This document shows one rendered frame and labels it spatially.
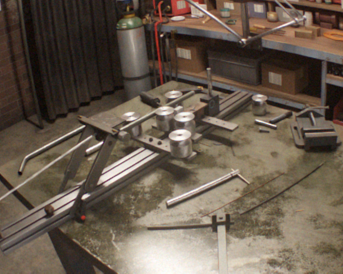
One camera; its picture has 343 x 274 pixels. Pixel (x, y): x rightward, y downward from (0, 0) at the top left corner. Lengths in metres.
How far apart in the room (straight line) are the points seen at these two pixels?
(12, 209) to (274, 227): 1.99
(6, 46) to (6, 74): 0.28
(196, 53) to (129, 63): 0.49
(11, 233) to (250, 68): 2.02
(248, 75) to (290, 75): 0.34
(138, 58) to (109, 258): 2.26
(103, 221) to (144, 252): 0.13
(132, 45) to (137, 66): 0.17
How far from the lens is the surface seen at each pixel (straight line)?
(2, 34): 3.56
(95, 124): 0.83
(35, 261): 2.06
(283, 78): 2.40
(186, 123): 0.97
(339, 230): 0.76
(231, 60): 2.58
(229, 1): 3.13
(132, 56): 2.84
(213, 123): 1.04
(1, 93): 3.63
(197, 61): 2.74
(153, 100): 1.26
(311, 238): 0.74
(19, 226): 0.81
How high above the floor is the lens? 1.39
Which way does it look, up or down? 25 degrees down
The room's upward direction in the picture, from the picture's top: 7 degrees counter-clockwise
